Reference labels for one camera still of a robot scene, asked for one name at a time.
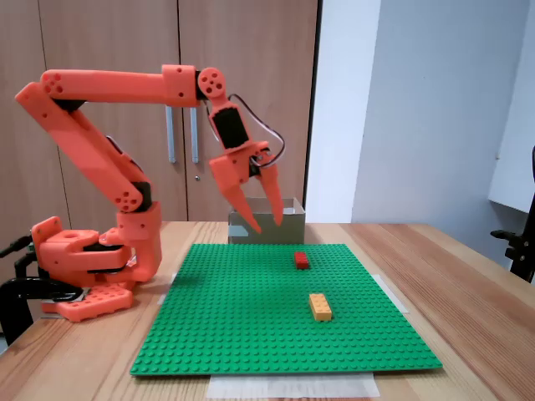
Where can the red lego block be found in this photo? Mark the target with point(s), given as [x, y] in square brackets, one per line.
[302, 261]

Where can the cardboard box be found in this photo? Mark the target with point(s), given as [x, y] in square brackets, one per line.
[288, 231]

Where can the yellow lego block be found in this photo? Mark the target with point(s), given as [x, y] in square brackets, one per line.
[321, 308]

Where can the green lego baseplate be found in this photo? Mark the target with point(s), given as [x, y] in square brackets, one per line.
[251, 326]

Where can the masking tape strip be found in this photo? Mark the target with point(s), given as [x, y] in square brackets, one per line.
[292, 386]
[393, 294]
[167, 290]

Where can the brown wooden cabinet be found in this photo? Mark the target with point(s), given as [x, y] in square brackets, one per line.
[104, 33]

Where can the black table clamp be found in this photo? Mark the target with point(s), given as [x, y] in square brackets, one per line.
[25, 286]

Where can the white cabinet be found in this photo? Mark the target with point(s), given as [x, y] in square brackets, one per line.
[514, 167]

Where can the black chair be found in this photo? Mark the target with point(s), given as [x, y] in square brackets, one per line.
[520, 250]

